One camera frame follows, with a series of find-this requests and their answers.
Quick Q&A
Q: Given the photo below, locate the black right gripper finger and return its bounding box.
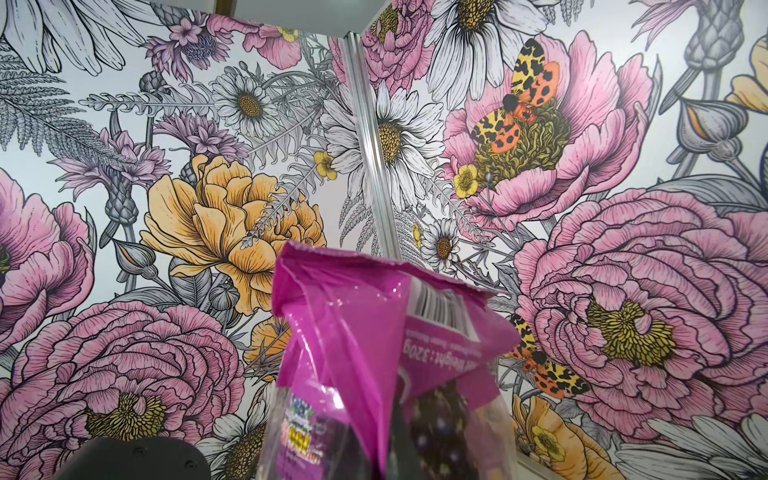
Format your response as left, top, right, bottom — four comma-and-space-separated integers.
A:
53, 437, 212, 480

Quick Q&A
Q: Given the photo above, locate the purple snack bag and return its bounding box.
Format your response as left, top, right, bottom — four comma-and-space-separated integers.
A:
257, 243, 520, 479

